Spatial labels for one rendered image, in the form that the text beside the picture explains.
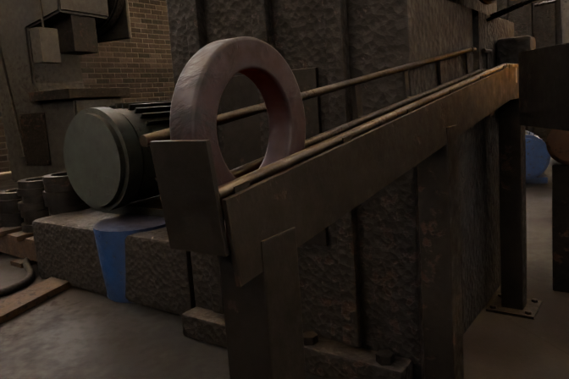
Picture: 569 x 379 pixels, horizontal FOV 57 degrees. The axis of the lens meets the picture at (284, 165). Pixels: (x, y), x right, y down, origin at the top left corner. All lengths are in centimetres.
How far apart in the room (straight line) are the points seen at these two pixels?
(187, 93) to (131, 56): 778
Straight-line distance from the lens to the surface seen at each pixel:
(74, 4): 533
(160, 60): 861
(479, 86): 119
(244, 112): 62
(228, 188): 47
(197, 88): 48
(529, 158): 359
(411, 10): 113
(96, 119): 194
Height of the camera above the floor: 67
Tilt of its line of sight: 7 degrees down
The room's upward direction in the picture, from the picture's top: 4 degrees counter-clockwise
